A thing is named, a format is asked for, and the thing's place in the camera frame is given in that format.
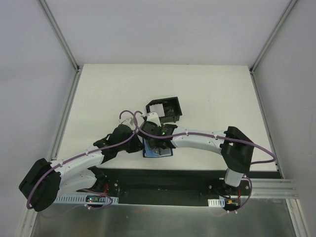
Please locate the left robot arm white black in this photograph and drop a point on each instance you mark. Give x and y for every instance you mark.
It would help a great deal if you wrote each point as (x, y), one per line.
(47, 180)

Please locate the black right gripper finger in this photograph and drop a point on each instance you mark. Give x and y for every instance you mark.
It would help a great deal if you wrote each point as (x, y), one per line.
(165, 152)
(150, 148)

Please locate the blue leather card holder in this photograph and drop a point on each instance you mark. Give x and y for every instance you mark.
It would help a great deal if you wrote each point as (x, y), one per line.
(145, 151)

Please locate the aluminium frame post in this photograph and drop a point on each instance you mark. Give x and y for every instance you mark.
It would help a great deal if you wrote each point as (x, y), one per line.
(273, 34)
(58, 33)

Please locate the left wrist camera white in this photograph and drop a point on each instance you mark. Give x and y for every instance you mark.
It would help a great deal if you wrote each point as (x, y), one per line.
(128, 122)

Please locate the right aluminium frame post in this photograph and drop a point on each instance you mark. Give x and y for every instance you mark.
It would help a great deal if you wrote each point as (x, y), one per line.
(273, 34)

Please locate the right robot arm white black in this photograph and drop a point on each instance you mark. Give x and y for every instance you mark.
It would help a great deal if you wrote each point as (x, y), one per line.
(234, 147)

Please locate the right white cable duct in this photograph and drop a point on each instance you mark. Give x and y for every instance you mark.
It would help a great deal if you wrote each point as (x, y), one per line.
(216, 203)

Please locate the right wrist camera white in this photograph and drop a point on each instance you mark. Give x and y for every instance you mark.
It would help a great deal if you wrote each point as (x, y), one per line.
(152, 117)

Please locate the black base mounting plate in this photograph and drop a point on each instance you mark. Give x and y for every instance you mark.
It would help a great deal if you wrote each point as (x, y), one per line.
(166, 187)

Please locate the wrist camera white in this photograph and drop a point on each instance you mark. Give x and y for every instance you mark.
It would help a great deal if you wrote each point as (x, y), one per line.
(128, 122)
(152, 117)

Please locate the black plastic card tray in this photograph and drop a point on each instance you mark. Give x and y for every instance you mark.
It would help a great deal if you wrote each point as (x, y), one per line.
(167, 109)

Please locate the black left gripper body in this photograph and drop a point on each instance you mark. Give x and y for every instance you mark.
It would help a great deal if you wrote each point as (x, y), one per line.
(135, 144)

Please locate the left aluminium frame post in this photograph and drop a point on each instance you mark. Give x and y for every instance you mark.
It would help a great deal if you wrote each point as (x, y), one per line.
(58, 33)

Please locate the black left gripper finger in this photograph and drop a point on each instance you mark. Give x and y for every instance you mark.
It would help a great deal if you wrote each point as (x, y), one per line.
(134, 149)
(137, 142)

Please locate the white cable duct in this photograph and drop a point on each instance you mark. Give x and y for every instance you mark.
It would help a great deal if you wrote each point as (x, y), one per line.
(86, 199)
(216, 203)

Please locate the left white cable duct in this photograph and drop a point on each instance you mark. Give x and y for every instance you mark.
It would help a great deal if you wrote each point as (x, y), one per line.
(86, 199)

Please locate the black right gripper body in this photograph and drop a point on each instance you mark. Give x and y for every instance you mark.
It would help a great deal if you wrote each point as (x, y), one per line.
(153, 142)

